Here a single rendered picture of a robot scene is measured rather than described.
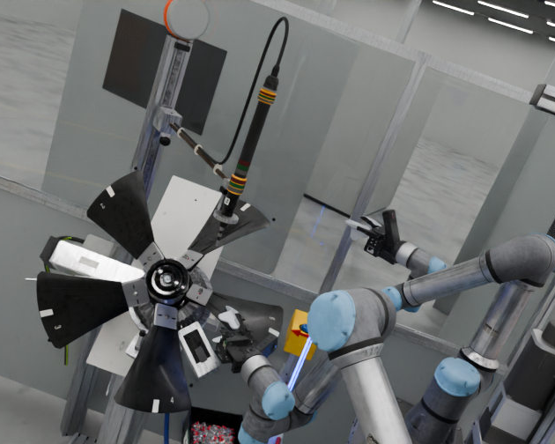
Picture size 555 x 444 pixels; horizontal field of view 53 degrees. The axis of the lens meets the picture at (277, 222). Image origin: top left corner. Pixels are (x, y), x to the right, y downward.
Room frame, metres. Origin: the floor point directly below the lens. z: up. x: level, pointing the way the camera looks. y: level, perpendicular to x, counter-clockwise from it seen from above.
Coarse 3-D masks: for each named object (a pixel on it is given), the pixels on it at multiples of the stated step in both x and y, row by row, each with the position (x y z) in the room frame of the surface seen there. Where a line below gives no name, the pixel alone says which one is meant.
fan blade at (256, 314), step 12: (216, 300) 1.46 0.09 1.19; (228, 300) 1.49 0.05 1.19; (240, 300) 1.52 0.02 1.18; (216, 312) 1.41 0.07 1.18; (240, 312) 1.46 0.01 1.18; (252, 312) 1.48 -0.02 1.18; (264, 312) 1.51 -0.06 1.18; (276, 312) 1.53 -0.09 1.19; (228, 324) 1.39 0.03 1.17; (252, 324) 1.43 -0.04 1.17; (264, 324) 1.46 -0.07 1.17; (276, 324) 1.48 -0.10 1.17; (264, 336) 1.42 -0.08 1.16; (276, 336) 1.44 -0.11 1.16
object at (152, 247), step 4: (152, 244) 1.49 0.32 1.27; (148, 248) 1.50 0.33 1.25; (152, 248) 1.49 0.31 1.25; (156, 248) 1.48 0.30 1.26; (144, 252) 1.51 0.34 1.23; (148, 252) 1.50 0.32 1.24; (152, 252) 1.49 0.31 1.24; (160, 252) 1.48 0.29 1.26; (140, 256) 1.51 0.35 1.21; (144, 256) 1.50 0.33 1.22; (148, 256) 1.50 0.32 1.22; (152, 256) 1.49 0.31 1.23; (156, 256) 1.48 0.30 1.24; (160, 256) 1.48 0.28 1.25; (140, 260) 1.51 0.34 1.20; (144, 260) 1.50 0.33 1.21; (152, 260) 1.49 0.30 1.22; (156, 260) 1.48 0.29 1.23; (148, 264) 1.50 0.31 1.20; (144, 268) 1.50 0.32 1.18; (148, 268) 1.50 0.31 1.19
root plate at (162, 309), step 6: (156, 306) 1.39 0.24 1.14; (162, 306) 1.41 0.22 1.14; (168, 306) 1.43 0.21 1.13; (156, 312) 1.37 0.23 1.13; (162, 312) 1.40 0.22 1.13; (168, 312) 1.42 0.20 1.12; (174, 312) 1.44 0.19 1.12; (156, 318) 1.37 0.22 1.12; (162, 318) 1.39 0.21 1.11; (156, 324) 1.36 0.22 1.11; (162, 324) 1.38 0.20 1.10; (168, 324) 1.40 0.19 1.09; (174, 324) 1.42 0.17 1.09
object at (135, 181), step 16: (128, 176) 1.58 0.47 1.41; (128, 192) 1.56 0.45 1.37; (144, 192) 1.55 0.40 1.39; (96, 208) 1.57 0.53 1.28; (112, 208) 1.56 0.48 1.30; (128, 208) 1.54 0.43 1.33; (144, 208) 1.53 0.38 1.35; (112, 224) 1.55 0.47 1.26; (128, 224) 1.53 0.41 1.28; (144, 224) 1.51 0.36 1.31; (128, 240) 1.53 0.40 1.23; (144, 240) 1.50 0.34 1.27
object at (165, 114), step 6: (162, 108) 1.97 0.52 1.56; (168, 108) 2.01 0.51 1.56; (156, 114) 1.97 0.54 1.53; (162, 114) 1.92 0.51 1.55; (168, 114) 1.92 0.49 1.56; (174, 114) 1.96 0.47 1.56; (156, 120) 1.96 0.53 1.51; (162, 120) 1.91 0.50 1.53; (168, 120) 1.92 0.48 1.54; (174, 120) 1.94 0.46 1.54; (180, 120) 1.95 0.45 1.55; (156, 126) 1.94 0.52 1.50; (162, 126) 1.91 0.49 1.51; (168, 126) 1.93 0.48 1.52; (180, 126) 1.95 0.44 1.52; (162, 132) 1.92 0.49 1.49; (168, 132) 1.93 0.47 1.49; (174, 132) 1.94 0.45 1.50
